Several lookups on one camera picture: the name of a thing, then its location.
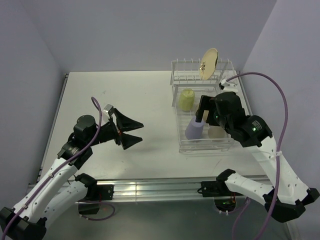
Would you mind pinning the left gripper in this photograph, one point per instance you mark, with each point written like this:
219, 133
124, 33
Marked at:
126, 140

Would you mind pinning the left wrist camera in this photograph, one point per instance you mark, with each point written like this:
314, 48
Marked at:
107, 112

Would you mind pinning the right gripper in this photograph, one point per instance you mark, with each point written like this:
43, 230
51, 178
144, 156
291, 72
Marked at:
206, 102

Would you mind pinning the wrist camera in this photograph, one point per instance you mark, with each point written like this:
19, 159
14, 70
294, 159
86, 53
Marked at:
107, 112
227, 86

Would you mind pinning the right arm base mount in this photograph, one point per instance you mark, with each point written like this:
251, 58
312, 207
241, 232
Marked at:
211, 189

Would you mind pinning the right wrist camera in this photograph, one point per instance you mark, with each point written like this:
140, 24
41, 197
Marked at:
227, 86

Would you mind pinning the cream floral plate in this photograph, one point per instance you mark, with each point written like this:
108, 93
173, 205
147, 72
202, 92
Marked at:
208, 64

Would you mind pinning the beige plastic cup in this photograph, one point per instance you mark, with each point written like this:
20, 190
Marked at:
216, 132

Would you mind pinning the white wire dish rack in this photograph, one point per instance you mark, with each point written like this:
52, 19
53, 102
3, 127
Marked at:
185, 74

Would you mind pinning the yellow-green mug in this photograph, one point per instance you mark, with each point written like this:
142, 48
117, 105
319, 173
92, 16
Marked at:
186, 99

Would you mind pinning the aluminium front rail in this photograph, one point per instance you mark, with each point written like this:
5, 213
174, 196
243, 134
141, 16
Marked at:
158, 189

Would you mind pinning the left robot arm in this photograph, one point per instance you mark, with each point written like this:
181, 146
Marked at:
30, 218

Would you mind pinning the purple plastic cup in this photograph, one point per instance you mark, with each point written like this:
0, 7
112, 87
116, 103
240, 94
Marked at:
194, 130

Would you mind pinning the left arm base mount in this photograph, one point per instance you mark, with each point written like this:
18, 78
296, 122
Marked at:
100, 192

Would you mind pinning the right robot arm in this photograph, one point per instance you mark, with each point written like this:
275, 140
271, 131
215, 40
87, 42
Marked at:
287, 196

